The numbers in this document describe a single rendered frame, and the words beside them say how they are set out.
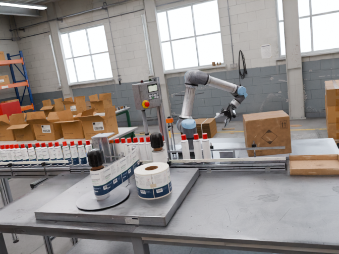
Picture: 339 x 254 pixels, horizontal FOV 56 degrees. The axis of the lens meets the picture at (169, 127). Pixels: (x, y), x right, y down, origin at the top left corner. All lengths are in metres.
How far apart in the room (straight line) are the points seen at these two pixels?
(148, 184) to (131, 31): 7.13
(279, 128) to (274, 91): 5.16
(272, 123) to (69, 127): 2.84
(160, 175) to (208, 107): 6.23
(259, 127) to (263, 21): 5.29
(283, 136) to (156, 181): 1.03
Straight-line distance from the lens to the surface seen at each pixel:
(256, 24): 7.49
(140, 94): 2.28
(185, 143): 2.23
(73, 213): 1.85
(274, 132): 2.35
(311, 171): 2.07
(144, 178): 1.75
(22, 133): 5.02
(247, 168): 2.17
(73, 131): 4.38
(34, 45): 10.94
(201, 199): 1.83
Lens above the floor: 1.60
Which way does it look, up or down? 12 degrees down
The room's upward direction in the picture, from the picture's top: 8 degrees counter-clockwise
